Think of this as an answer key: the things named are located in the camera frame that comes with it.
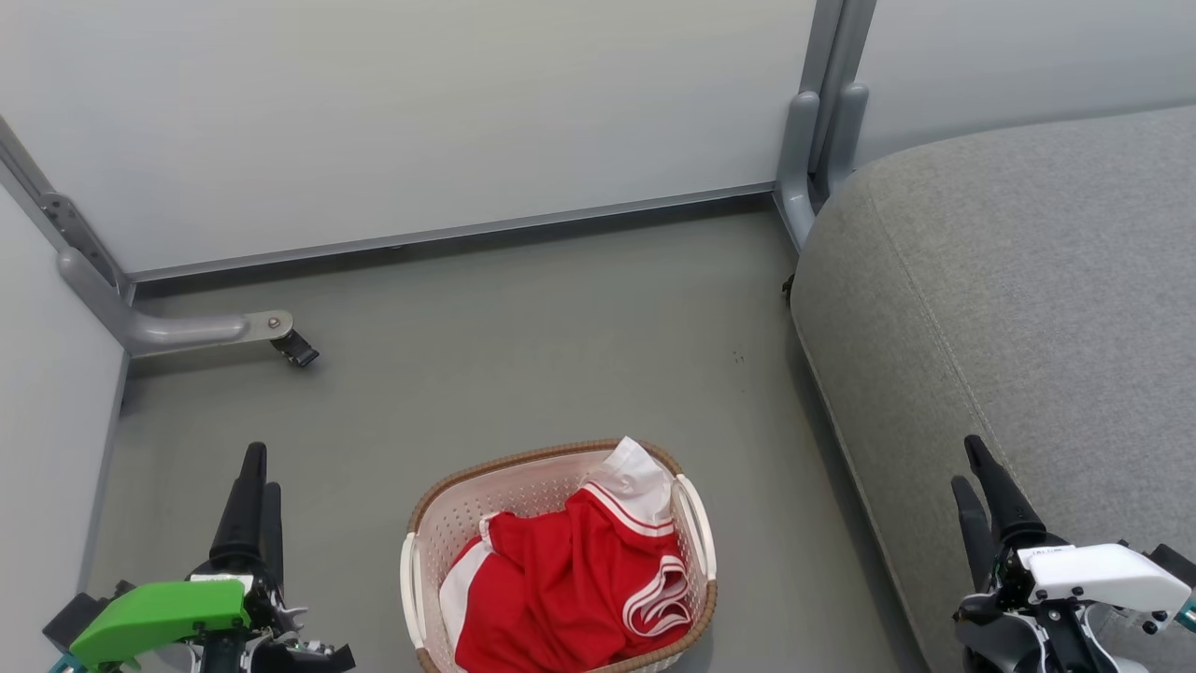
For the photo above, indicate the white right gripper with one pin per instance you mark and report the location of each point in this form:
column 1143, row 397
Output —
column 1103, row 575

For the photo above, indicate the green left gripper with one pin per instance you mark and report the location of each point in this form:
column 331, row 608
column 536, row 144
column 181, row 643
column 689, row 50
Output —
column 149, row 617

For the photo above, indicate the red and white garment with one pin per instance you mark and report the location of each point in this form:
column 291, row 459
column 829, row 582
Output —
column 561, row 589

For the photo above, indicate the grey fabric sofa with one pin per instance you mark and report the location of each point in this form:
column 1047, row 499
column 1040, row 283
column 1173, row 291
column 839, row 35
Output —
column 1028, row 280

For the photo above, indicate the black caster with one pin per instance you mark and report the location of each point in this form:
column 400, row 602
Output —
column 789, row 288
column 297, row 350

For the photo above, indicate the grey metal partition leg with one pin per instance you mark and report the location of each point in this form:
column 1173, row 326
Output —
column 177, row 331

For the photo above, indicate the cream perforated laundry basket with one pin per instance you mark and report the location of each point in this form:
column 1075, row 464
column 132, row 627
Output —
column 467, row 509

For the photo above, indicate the grey partition bottom rail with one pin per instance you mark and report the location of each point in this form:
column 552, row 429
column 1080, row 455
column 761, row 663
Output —
column 448, row 234

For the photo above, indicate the grey metal partition post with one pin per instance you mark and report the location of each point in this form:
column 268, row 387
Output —
column 818, row 112

